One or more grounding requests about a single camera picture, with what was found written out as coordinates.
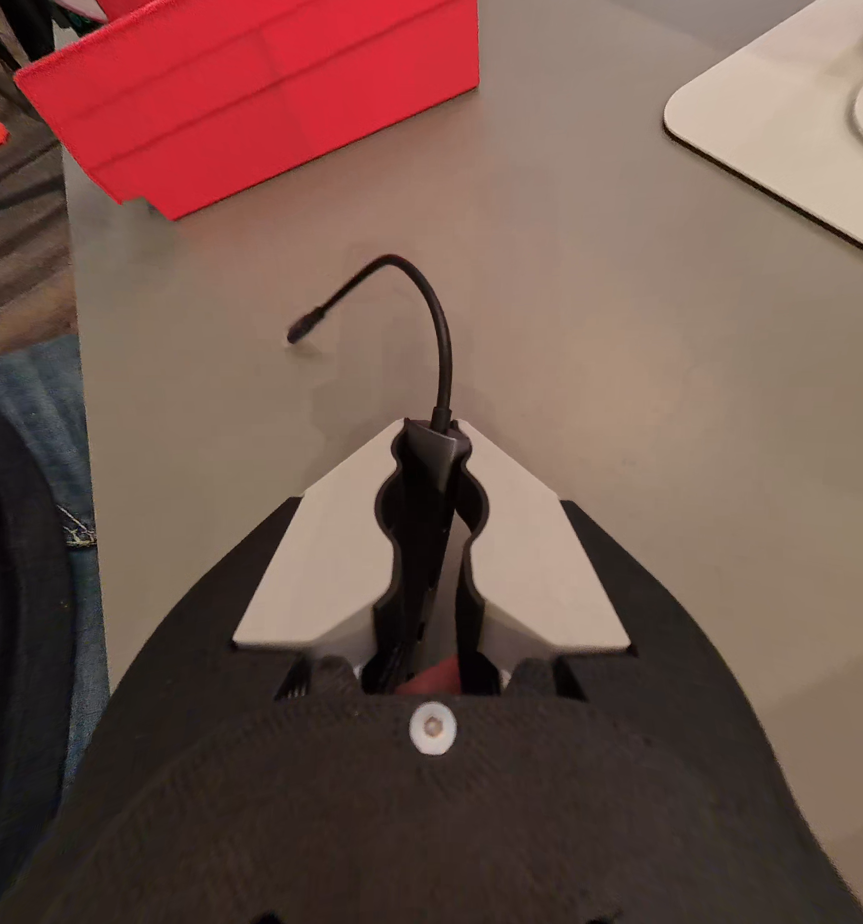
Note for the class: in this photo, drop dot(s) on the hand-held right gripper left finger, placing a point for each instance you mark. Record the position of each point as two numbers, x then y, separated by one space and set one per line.
316 570

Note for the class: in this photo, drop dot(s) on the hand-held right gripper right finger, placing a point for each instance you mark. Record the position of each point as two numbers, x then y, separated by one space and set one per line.
547 577

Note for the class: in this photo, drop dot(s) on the grey usb hub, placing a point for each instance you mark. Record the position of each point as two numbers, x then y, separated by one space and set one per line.
431 462

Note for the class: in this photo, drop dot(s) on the red plastic bin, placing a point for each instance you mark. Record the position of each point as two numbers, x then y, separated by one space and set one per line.
258 108

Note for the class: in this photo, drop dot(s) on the person's jeans leg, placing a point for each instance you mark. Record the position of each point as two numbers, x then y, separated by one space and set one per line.
48 433

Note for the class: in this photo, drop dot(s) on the white metal stand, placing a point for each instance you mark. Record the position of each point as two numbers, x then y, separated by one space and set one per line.
778 123

